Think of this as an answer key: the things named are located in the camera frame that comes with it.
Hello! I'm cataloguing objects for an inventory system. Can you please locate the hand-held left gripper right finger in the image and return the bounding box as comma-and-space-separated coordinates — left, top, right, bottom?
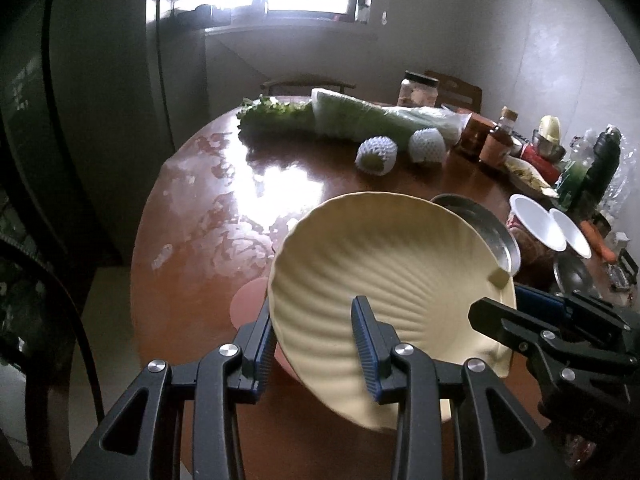
351, 296, 573, 480

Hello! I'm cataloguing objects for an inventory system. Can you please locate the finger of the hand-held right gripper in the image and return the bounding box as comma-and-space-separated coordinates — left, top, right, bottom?
515, 284, 636, 346
467, 298, 629, 397

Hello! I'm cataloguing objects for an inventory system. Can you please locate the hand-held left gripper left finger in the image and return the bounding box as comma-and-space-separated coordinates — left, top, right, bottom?
65, 300, 278, 480

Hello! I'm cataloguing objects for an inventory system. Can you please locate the white paper bowl red pattern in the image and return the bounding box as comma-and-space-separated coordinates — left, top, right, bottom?
507, 195, 568, 263
548, 208, 593, 259

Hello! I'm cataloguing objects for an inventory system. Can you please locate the stainless steel plate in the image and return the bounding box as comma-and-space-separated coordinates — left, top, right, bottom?
430, 193, 522, 278

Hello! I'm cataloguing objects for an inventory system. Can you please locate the cream shell-shaped plate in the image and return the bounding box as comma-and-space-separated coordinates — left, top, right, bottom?
267, 191, 518, 431

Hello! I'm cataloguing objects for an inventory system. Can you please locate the pink plate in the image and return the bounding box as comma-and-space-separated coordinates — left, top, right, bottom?
231, 280, 296, 378

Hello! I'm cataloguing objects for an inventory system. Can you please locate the orange carrot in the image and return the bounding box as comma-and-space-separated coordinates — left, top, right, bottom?
580, 220, 618, 263

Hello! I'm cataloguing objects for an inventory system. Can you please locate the green liquid plastic bottle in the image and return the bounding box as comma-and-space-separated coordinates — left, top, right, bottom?
556, 159, 593, 211

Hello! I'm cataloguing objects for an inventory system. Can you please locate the white plate of food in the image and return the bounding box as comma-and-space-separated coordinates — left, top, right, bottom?
504, 156, 559, 198

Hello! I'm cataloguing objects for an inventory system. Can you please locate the red box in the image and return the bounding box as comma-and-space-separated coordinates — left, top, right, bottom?
517, 142, 563, 183

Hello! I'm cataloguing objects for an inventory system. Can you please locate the black thermos flask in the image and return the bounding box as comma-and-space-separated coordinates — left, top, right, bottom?
575, 127, 623, 221

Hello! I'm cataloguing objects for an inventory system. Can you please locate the steel bowl with yellow cup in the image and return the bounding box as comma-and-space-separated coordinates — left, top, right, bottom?
531, 130, 568, 161

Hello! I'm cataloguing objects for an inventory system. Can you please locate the clear plastic bag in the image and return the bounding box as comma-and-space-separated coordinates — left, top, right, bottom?
570, 124, 640, 221

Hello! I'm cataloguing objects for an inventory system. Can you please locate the brown sauce bottle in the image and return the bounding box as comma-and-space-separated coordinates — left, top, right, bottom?
479, 106, 519, 168

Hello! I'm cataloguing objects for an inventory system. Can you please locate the pale yellow plastic cup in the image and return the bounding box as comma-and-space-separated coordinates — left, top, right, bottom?
539, 115, 563, 143

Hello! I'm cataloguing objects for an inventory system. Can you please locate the red sauce jar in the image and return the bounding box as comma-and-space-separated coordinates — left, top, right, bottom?
457, 112, 498, 161

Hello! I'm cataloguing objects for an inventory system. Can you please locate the fruit in white foam net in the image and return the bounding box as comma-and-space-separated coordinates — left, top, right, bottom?
355, 137, 398, 176
408, 128, 447, 166

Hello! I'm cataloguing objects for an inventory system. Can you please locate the light wooden chair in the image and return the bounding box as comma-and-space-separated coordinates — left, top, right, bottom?
424, 70, 483, 113

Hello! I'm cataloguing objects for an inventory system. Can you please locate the napa cabbage in plastic wrap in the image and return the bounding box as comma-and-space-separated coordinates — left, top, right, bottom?
311, 88, 471, 143

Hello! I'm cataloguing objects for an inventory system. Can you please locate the green celery bunch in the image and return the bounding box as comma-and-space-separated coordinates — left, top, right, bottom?
236, 96, 316, 138

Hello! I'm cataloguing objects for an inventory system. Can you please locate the glass jar with black lid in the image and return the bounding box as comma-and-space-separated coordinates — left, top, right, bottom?
398, 71, 440, 108

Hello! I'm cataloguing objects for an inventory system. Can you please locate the dark grey refrigerator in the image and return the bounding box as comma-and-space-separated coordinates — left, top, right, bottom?
0, 0, 208, 271

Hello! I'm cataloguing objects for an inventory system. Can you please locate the black cable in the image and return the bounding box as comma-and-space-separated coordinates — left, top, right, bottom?
0, 245, 106, 426

